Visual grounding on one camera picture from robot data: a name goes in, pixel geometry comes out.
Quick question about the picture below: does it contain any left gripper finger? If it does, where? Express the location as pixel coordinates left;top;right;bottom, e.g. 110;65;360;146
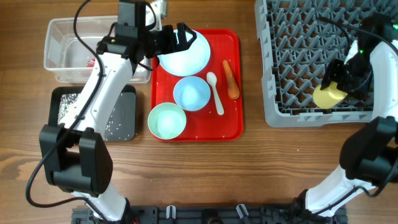
172;22;197;40
172;37;197;53

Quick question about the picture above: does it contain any yellow plastic cup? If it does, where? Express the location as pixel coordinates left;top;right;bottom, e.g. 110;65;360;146
313;82;348;109

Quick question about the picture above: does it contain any light blue bowl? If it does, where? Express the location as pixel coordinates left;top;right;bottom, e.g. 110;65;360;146
173;76;211;111

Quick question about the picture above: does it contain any red snack wrapper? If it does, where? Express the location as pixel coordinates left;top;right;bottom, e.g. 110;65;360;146
87;59;95;67

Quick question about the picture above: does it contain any orange carrot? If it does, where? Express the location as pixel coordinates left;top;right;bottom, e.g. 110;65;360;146
223;60;240;100

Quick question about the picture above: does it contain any mint green bowl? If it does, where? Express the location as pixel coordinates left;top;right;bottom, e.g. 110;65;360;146
147;102;187;140

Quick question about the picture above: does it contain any white rice pile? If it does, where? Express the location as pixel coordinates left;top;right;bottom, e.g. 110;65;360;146
57;92;123;133

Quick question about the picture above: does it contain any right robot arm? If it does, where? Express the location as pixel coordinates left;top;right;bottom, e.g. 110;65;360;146
285;13;397;223

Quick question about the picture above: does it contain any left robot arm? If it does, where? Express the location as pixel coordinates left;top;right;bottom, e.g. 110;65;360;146
37;1;197;223

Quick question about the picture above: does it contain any grey dishwasher rack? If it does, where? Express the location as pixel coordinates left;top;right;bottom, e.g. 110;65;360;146
254;0;397;128

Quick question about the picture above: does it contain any black waste tray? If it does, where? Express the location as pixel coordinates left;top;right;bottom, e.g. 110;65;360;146
48;85;137;142

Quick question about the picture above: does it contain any light blue plate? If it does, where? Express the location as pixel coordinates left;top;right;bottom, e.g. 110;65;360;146
159;30;211;77

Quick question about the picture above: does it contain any white plastic spoon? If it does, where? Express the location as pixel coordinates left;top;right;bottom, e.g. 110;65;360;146
206;72;224;115

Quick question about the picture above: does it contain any clear plastic bin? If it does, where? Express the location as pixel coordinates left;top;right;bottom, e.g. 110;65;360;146
44;14;154;84

